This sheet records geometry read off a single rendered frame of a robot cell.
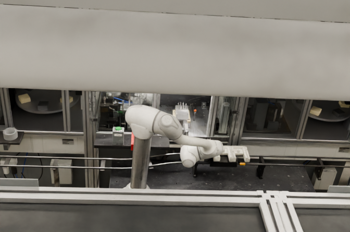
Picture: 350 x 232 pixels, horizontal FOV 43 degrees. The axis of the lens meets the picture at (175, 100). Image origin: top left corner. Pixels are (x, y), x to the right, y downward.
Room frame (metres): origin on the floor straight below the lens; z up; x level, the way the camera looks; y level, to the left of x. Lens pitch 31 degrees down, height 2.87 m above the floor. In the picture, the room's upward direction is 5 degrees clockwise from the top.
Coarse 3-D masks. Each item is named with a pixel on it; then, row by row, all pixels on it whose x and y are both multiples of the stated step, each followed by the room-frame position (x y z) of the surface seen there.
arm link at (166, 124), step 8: (160, 112) 2.07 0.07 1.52; (160, 120) 1.99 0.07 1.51; (168, 120) 1.99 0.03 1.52; (176, 120) 2.02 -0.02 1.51; (152, 128) 2.01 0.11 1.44; (160, 128) 1.99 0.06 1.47; (168, 128) 1.97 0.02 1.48; (176, 128) 2.00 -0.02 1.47; (168, 136) 2.01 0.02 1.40; (176, 136) 2.02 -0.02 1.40
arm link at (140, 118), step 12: (132, 108) 2.11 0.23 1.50; (144, 108) 2.09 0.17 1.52; (132, 120) 2.06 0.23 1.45; (144, 120) 2.03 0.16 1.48; (132, 132) 2.07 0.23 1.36; (144, 132) 2.03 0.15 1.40; (144, 144) 2.04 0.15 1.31; (144, 156) 2.04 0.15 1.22; (132, 168) 2.05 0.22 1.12; (144, 168) 2.04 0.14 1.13; (132, 180) 2.03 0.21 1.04; (144, 180) 2.03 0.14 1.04
